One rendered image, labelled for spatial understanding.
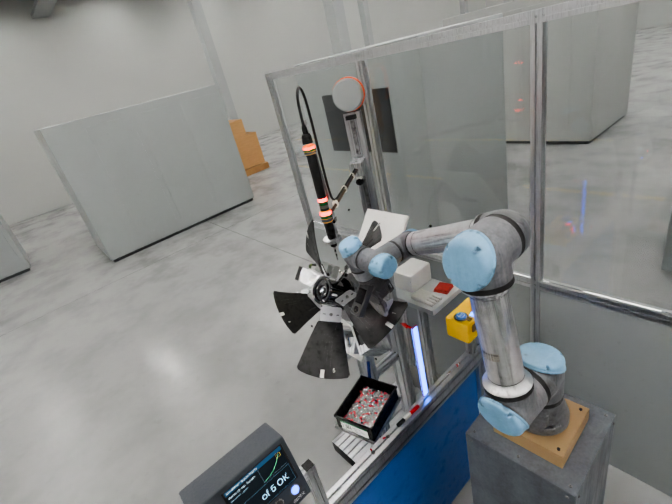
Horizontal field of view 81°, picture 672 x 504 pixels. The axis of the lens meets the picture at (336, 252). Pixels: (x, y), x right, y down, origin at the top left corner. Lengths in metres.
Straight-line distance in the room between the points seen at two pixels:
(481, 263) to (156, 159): 6.31
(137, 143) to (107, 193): 0.87
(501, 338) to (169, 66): 13.63
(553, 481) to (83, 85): 13.22
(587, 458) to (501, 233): 0.70
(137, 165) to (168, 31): 8.07
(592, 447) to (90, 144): 6.41
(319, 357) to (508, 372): 0.87
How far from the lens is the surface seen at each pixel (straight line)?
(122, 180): 6.74
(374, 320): 1.50
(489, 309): 0.92
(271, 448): 1.11
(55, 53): 13.50
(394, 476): 1.68
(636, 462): 2.43
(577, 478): 1.30
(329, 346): 1.67
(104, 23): 13.87
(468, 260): 0.84
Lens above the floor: 2.07
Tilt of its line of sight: 26 degrees down
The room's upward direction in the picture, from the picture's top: 14 degrees counter-clockwise
